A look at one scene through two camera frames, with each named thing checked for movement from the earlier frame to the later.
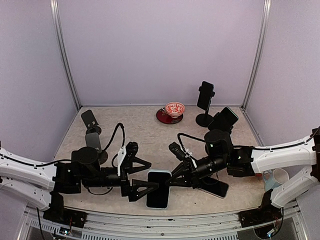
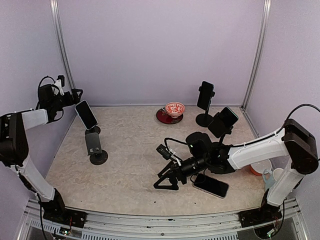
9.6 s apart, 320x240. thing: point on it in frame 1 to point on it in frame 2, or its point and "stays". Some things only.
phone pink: [214, 187] stays
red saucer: [163, 117] stays
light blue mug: [270, 182] stays
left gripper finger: [135, 164] to [76, 97]
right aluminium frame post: [259, 52] stays
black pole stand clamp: [204, 119] stays
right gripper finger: [178, 171] to [168, 167]
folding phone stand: [93, 140] stays
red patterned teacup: [174, 109] stays
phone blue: [158, 198] to [86, 114]
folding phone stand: [90, 122] to [93, 133]
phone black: [204, 98] stays
